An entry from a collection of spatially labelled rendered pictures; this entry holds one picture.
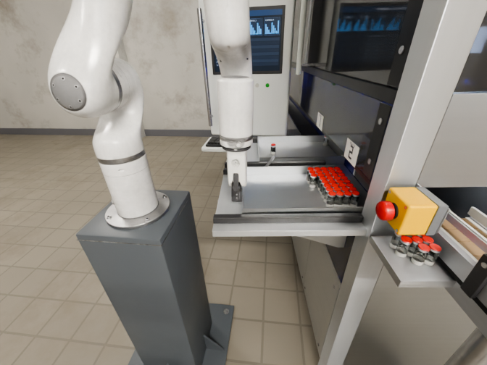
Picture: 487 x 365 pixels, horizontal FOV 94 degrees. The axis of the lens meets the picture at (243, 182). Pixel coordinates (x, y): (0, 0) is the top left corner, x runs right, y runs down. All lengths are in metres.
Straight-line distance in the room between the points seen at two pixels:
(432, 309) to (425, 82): 0.72
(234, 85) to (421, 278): 0.55
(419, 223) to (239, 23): 0.51
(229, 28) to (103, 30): 0.24
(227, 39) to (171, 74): 3.61
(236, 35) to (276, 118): 1.01
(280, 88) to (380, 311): 1.16
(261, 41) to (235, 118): 0.94
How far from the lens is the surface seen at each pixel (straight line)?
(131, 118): 0.69
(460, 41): 0.55
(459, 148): 0.63
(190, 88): 4.04
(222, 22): 0.52
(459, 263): 0.63
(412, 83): 0.55
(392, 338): 1.12
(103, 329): 1.66
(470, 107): 0.60
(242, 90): 0.53
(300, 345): 1.43
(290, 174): 0.87
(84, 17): 0.60
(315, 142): 1.21
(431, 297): 0.96
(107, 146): 0.65
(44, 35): 5.17
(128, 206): 0.72
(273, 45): 1.44
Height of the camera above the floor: 1.29
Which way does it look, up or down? 30 degrees down
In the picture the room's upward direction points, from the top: 2 degrees counter-clockwise
